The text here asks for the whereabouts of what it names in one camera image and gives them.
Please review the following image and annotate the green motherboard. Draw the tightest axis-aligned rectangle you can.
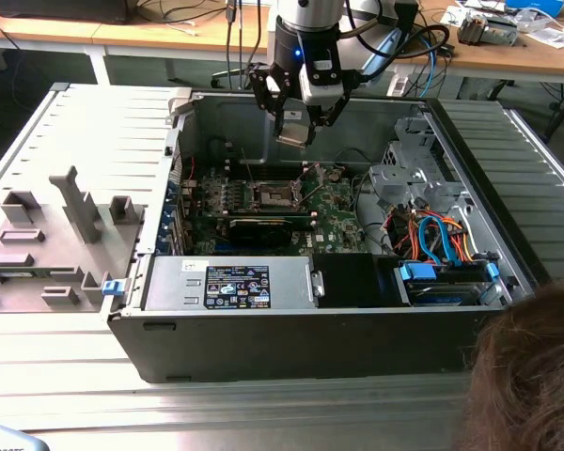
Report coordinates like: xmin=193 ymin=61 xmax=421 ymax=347
xmin=178 ymin=162 xmax=375 ymax=257

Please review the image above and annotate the silver green CPU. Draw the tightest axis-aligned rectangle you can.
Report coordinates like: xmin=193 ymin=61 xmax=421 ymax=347
xmin=275 ymin=121 xmax=311 ymax=149

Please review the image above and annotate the blue box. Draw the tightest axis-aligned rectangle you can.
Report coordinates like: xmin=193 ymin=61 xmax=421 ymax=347
xmin=505 ymin=0 xmax=564 ymax=18

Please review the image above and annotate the grey rounded device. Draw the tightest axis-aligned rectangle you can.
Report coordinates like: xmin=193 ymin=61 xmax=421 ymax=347
xmin=0 ymin=421 xmax=46 ymax=451

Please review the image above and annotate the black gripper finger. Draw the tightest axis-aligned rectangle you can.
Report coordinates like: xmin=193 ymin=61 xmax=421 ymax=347
xmin=248 ymin=63 xmax=292 ymax=138
xmin=305 ymin=86 xmax=353 ymax=146

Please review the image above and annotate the office chair base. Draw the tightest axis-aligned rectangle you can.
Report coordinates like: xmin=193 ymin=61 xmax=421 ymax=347
xmin=210 ymin=65 xmax=254 ymax=91

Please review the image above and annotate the CPU socket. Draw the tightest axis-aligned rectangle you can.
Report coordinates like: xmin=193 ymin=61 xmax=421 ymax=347
xmin=246 ymin=180 xmax=307 ymax=210

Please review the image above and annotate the CPU cooler with fan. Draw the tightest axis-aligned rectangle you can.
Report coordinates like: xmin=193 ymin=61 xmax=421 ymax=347
xmin=456 ymin=9 xmax=521 ymax=48

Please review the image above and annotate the blue wire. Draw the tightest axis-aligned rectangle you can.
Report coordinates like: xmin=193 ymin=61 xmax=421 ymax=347
xmin=416 ymin=213 xmax=476 ymax=269

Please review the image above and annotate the metal socket cover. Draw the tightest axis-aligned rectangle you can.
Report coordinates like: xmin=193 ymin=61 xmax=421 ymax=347
xmin=294 ymin=162 xmax=330 ymax=208

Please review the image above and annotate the small white device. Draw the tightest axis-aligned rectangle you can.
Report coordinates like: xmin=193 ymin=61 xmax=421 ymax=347
xmin=387 ymin=74 xmax=411 ymax=99

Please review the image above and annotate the black PC case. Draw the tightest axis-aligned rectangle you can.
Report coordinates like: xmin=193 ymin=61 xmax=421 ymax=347
xmin=107 ymin=91 xmax=551 ymax=384

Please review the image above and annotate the green RAM stick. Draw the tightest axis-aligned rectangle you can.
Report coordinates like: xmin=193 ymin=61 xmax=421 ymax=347
xmin=0 ymin=267 xmax=51 ymax=279

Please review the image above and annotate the clear plastic bag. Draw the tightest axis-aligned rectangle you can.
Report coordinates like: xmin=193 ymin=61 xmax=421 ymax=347
xmin=521 ymin=25 xmax=564 ymax=51

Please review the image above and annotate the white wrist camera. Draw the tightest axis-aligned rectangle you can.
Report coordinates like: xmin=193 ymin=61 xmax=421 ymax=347
xmin=299 ymin=58 xmax=347 ymax=105

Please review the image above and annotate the black graphics card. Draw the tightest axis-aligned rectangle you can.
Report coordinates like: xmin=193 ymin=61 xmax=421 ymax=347
xmin=227 ymin=216 xmax=292 ymax=248

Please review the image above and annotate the orange wire bundle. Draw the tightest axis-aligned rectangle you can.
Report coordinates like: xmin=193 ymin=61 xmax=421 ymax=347
xmin=387 ymin=209 xmax=476 ymax=264

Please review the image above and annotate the grey parts rack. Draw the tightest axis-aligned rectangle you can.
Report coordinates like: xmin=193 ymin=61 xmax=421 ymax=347
xmin=0 ymin=164 xmax=147 ymax=315

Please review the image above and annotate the metal locking lever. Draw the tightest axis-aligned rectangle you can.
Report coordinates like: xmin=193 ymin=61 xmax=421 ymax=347
xmin=240 ymin=147 xmax=257 ymax=187

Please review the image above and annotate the grey power supply unit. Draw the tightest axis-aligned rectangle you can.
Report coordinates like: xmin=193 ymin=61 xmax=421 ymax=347
xmin=143 ymin=256 xmax=320 ymax=312

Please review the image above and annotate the metal disk bay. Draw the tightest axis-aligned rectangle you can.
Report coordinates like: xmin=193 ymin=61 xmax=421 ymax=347
xmin=368 ymin=117 xmax=471 ymax=212

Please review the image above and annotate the black computer box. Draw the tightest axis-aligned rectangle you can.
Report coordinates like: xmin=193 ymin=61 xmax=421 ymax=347
xmin=0 ymin=0 xmax=133 ymax=25

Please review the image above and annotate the hard disk in blue carrier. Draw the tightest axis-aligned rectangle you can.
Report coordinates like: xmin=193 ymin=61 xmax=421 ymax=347
xmin=394 ymin=261 xmax=502 ymax=307

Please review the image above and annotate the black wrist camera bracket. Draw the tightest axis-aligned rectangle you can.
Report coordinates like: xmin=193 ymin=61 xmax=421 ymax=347
xmin=342 ymin=69 xmax=375 ymax=91

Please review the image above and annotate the brown haired person head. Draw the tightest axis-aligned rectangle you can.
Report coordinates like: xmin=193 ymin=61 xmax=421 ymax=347
xmin=458 ymin=274 xmax=564 ymax=451

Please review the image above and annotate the thin black wire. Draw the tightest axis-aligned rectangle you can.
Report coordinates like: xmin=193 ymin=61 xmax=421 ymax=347
xmin=334 ymin=148 xmax=375 ymax=170

